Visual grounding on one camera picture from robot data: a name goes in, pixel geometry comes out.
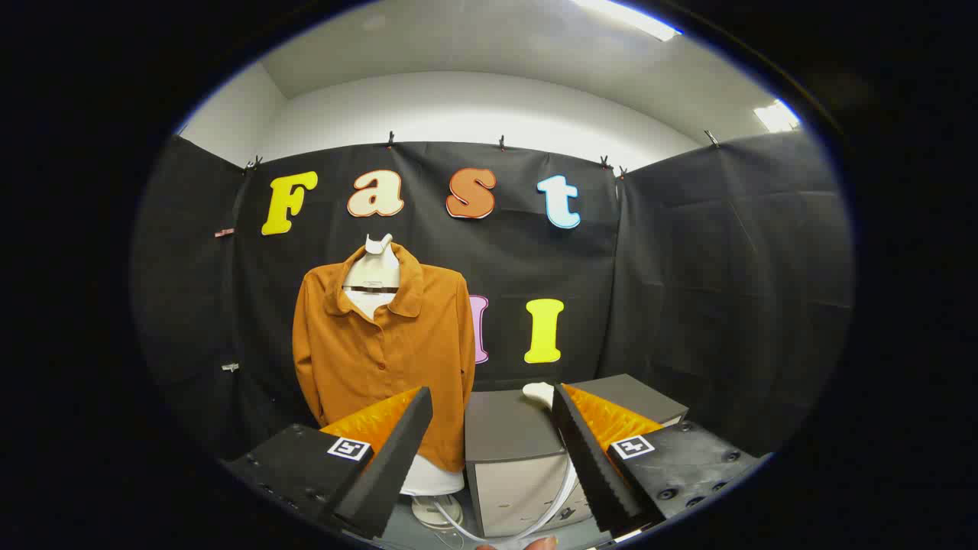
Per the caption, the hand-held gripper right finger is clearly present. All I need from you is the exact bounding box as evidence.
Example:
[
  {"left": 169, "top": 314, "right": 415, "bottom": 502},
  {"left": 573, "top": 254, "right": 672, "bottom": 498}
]
[{"left": 552, "top": 382, "right": 766, "bottom": 539}]

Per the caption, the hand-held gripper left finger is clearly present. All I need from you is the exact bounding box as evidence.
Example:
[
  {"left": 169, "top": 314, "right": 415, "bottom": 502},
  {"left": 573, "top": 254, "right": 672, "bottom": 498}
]
[{"left": 222, "top": 386, "right": 434, "bottom": 540}]

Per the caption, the orange-brown button shirt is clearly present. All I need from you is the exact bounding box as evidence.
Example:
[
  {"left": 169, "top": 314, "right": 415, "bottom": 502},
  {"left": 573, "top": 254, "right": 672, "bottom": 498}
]
[{"left": 292, "top": 243, "right": 476, "bottom": 473}]

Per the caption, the grey cabinet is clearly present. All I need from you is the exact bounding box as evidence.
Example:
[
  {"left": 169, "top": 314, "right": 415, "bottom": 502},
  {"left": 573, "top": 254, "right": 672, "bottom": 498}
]
[{"left": 465, "top": 374, "right": 689, "bottom": 539}]

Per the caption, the black backdrop cloth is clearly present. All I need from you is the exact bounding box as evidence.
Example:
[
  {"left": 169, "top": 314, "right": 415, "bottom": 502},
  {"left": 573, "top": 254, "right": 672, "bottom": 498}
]
[{"left": 130, "top": 134, "right": 853, "bottom": 461}]

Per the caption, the white mannequin torso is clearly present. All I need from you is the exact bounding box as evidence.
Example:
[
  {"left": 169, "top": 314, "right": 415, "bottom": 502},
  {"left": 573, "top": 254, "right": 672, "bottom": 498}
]
[{"left": 342, "top": 233, "right": 465, "bottom": 528}]

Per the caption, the square ceiling light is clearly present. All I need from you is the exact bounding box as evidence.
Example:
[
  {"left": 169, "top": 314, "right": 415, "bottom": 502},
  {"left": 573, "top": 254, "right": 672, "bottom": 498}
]
[{"left": 753, "top": 99, "right": 802, "bottom": 133}]

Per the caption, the long ceiling light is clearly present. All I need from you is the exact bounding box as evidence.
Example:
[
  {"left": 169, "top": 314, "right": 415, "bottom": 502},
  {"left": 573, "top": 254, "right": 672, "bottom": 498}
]
[{"left": 572, "top": 0, "right": 682, "bottom": 42}]

